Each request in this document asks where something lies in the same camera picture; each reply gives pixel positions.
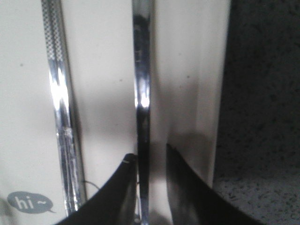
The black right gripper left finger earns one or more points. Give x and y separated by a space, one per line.
114 203

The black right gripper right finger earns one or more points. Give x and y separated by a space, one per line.
192 201

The silver metal spoon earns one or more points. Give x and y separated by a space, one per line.
141 10

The cream rabbit print tray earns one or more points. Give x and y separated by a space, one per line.
188 53

